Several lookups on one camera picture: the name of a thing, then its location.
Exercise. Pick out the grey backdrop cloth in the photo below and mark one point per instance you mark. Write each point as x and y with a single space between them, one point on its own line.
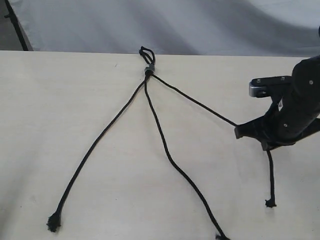
178 27

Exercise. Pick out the grey metal cable clamp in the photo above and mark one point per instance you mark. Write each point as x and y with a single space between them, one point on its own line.
149 70

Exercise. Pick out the black backdrop stand pole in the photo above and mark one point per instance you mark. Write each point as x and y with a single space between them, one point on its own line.
15 23

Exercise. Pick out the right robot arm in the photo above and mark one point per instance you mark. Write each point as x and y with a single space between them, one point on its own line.
305 76

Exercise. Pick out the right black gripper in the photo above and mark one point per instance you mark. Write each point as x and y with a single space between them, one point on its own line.
294 118

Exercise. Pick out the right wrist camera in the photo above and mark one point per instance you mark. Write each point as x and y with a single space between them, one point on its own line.
269 86

